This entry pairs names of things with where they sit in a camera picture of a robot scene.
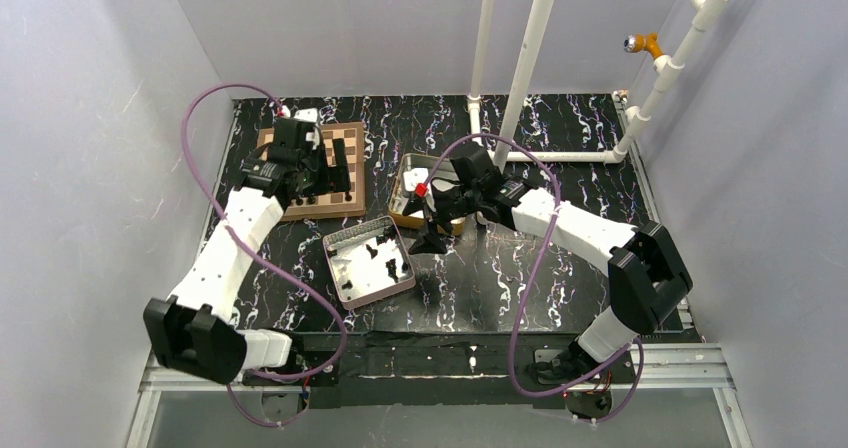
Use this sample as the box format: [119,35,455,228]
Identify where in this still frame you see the orange pipe clip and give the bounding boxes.
[623,32,665,60]

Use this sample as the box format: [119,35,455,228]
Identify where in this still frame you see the pink-rimmed silver tin tray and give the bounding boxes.
[322,216,416,310]

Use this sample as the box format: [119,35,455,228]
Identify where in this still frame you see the gold-rimmed tin tray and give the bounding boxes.
[388,153,466,236]

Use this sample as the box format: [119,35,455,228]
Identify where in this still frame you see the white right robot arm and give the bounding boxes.
[402,142,693,372]

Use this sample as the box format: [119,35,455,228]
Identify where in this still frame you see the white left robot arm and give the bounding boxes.
[143,117,352,384]

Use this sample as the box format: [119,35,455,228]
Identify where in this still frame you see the black chess queen piece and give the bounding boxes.
[365,244,379,259]

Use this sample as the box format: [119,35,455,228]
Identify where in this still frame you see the white PVC pipe frame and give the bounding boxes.
[466,0,730,164]

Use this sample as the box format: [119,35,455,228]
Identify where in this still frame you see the wooden chess board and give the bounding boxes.
[254,121,368,223]

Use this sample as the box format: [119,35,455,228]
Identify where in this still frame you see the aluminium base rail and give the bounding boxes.
[127,337,753,447]

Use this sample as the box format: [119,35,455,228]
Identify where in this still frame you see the black chess bishop piece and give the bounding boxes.
[385,259,399,283]

